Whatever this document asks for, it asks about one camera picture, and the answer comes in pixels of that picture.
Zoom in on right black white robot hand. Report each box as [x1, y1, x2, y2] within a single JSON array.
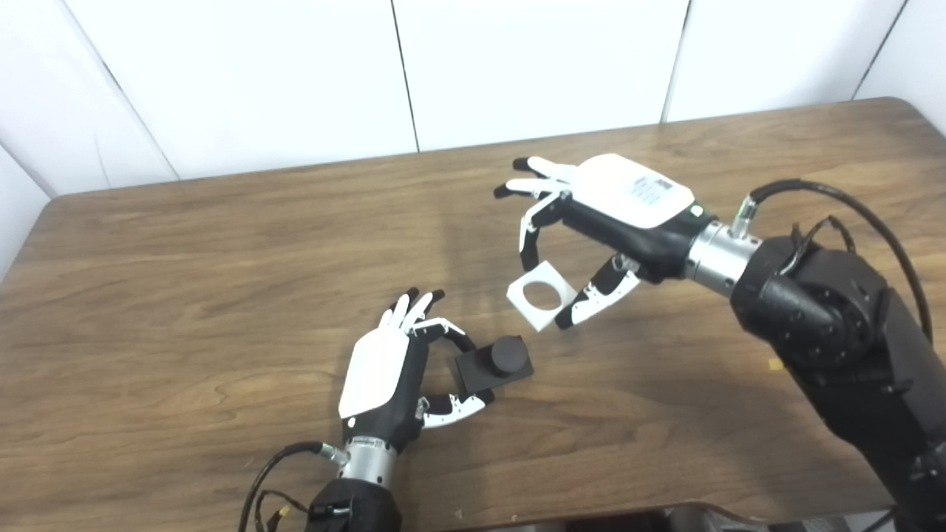
[[493, 153, 717, 331]]

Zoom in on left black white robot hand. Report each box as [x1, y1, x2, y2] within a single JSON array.
[[337, 287, 495, 454]]

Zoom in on black peg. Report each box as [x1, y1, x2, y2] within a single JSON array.
[[455, 335, 535, 395]]

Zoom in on white square piece with hole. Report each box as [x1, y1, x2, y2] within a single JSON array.
[[506, 259, 579, 333]]

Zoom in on grey robot torso edge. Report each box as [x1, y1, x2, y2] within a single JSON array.
[[643, 504, 851, 532]]

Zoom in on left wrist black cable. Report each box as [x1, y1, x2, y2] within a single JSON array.
[[237, 441, 350, 532]]

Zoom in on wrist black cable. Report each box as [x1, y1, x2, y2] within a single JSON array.
[[730, 178, 934, 345], [237, 441, 350, 532]]

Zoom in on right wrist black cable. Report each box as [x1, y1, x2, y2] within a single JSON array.
[[730, 178, 934, 345]]

